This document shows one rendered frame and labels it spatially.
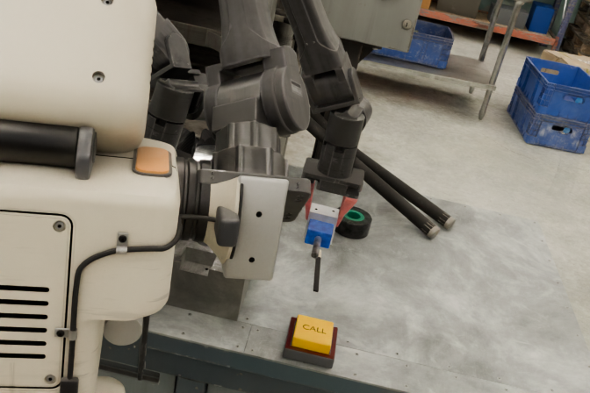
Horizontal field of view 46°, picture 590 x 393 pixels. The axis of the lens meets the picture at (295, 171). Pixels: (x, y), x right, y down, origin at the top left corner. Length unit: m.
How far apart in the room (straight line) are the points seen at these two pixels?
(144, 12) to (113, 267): 0.22
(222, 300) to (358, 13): 0.93
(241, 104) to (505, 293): 0.83
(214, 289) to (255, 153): 0.46
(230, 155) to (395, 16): 1.15
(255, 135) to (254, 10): 0.16
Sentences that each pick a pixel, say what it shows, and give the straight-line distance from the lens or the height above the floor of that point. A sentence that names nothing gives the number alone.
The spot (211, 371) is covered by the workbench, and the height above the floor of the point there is 0.70.
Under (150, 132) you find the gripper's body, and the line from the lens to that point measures 1.04.
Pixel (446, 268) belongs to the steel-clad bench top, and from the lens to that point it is 1.45.
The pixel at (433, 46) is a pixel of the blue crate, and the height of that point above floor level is 0.40.
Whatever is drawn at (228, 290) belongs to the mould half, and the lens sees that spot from 1.13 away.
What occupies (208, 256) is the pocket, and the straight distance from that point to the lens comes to 1.16.
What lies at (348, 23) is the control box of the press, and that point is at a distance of 1.82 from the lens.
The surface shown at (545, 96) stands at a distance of 4.66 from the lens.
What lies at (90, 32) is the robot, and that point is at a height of 1.35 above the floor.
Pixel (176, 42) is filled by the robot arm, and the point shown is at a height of 1.22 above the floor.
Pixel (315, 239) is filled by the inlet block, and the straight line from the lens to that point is 1.15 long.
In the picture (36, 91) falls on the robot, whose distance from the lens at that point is 0.60.
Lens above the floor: 1.53
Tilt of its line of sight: 26 degrees down
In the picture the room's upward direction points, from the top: 12 degrees clockwise
